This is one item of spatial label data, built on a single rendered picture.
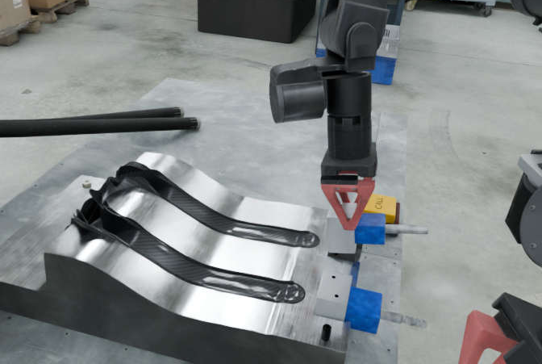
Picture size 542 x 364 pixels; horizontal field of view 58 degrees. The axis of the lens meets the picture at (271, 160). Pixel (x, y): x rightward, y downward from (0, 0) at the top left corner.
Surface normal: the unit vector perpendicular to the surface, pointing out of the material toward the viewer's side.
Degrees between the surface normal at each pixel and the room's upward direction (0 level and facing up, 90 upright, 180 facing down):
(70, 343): 0
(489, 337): 87
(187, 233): 26
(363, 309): 0
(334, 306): 90
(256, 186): 0
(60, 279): 90
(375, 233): 80
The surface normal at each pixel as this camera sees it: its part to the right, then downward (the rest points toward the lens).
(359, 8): 0.20, 0.37
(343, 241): -0.25, 0.32
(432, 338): 0.06, -0.86
